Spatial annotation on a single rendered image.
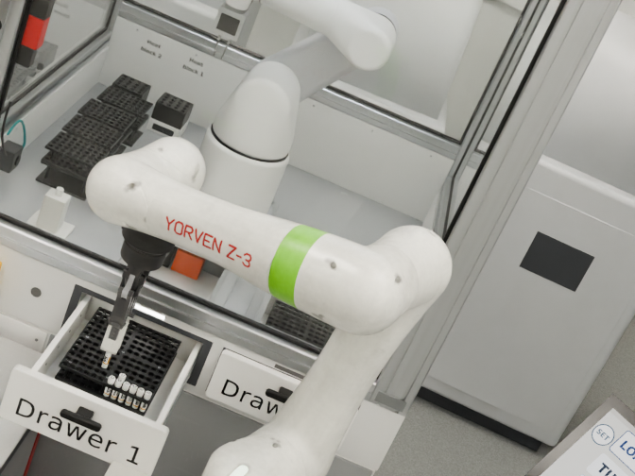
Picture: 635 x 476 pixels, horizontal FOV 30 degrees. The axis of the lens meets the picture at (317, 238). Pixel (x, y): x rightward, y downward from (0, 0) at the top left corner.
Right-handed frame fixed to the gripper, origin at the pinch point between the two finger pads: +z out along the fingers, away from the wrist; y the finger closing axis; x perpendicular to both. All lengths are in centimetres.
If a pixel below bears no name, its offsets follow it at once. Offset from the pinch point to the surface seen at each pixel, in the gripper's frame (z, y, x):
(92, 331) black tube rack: 10.7, -12.5, -5.7
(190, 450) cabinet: 34.6, -19.4, 20.2
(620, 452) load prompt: -13, -5, 91
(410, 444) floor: 106, -148, 87
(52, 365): 16.9, -6.3, -9.9
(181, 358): 17.2, -23.9, 11.6
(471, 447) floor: 107, -161, 109
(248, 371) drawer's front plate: 10.1, -18.4, 24.8
